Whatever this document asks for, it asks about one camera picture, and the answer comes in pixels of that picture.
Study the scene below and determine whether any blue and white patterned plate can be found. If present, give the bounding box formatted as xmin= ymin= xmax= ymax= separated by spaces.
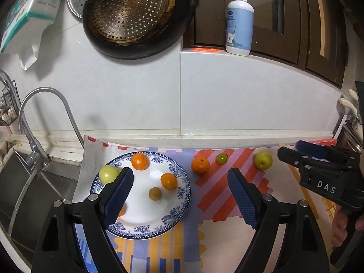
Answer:
xmin=90 ymin=152 xmax=191 ymax=239

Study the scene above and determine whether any colourful patterned tablecloth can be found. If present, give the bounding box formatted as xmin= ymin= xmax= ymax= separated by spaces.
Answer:
xmin=71 ymin=134 xmax=343 ymax=273

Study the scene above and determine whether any large green apple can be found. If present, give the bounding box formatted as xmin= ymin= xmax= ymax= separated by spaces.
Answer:
xmin=99 ymin=165 xmax=120 ymax=184

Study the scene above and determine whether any teal and white tissue pack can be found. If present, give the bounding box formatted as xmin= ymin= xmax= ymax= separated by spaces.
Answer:
xmin=0 ymin=0 xmax=72 ymax=54

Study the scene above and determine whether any steel steamer plate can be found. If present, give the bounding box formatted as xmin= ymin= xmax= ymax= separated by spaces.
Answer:
xmin=66 ymin=0 xmax=87 ymax=21

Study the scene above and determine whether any stainless steel sink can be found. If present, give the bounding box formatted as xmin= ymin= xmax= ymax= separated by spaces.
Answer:
xmin=0 ymin=147 xmax=83 ymax=263

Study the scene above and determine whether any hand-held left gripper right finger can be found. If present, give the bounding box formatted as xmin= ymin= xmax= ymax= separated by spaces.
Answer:
xmin=227 ymin=167 xmax=332 ymax=273

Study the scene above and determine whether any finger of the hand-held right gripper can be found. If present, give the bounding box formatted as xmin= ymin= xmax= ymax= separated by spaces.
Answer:
xmin=295 ymin=140 xmax=339 ymax=159
xmin=278 ymin=146 xmax=312 ymax=172

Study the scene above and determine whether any white paper sheet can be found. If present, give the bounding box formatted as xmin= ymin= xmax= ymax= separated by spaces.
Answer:
xmin=16 ymin=20 xmax=61 ymax=71

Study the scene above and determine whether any white pump soap bottle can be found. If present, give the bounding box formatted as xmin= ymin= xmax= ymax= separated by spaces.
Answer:
xmin=225 ymin=0 xmax=255 ymax=57

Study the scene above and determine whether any thin gooseneck faucet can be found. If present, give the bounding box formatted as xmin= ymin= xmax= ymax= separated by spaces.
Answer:
xmin=18 ymin=87 xmax=85 ymax=149

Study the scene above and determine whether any black wok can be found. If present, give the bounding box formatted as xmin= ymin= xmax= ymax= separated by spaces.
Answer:
xmin=82 ymin=0 xmax=200 ymax=60

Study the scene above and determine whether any large chrome faucet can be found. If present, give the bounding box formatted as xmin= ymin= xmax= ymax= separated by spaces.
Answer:
xmin=0 ymin=69 xmax=51 ymax=167

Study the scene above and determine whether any steel pot with white handles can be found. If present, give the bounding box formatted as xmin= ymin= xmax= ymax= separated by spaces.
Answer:
xmin=338 ymin=88 xmax=364 ymax=126

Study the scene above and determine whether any person's right hand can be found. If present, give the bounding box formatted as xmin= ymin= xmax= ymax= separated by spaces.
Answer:
xmin=331 ymin=204 xmax=349 ymax=248

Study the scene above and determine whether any dark brown window frame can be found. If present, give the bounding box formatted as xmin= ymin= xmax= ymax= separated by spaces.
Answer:
xmin=182 ymin=0 xmax=354 ymax=89

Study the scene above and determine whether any medium green apple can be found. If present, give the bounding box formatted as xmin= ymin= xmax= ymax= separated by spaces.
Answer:
xmin=254 ymin=151 xmax=273 ymax=171

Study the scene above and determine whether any black wire basket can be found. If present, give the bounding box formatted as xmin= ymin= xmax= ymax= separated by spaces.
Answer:
xmin=0 ymin=86 xmax=20 ymax=126

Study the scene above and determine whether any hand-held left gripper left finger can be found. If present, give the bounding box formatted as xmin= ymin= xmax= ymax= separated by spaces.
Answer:
xmin=31 ymin=167 xmax=134 ymax=273

